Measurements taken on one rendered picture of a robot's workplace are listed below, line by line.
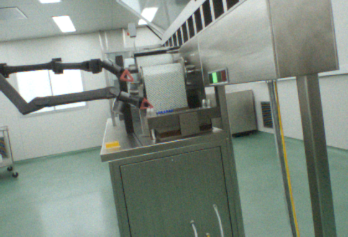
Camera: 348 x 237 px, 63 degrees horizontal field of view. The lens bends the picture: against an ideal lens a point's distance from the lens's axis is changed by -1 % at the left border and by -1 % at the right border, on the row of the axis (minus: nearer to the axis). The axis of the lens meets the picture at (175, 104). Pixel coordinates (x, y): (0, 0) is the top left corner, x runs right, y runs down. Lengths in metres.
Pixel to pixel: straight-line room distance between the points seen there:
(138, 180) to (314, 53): 0.97
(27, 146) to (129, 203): 6.19
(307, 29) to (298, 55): 0.10
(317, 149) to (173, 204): 0.76
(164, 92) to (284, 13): 0.90
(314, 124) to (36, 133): 6.83
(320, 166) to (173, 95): 0.90
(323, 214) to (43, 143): 6.78
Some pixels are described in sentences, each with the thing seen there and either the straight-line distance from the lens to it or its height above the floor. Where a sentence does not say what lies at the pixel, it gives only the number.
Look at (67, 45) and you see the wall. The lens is 7.43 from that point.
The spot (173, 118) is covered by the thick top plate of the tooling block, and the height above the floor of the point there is 1.01.
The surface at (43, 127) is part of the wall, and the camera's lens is 7.45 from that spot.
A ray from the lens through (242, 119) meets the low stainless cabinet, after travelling 6.04.
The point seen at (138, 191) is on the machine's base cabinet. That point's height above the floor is 0.68.
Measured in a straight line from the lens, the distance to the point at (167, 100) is 1.71.
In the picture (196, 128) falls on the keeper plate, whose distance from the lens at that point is 1.54.
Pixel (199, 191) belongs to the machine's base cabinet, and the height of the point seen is 0.62.
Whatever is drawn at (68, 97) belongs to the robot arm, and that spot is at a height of 1.20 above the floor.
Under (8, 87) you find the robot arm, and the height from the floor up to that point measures 1.29.
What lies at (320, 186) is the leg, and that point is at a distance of 1.23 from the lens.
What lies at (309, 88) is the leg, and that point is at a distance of 1.15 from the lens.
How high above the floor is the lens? 1.16
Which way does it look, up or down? 3 degrees down
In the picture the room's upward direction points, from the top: 8 degrees counter-clockwise
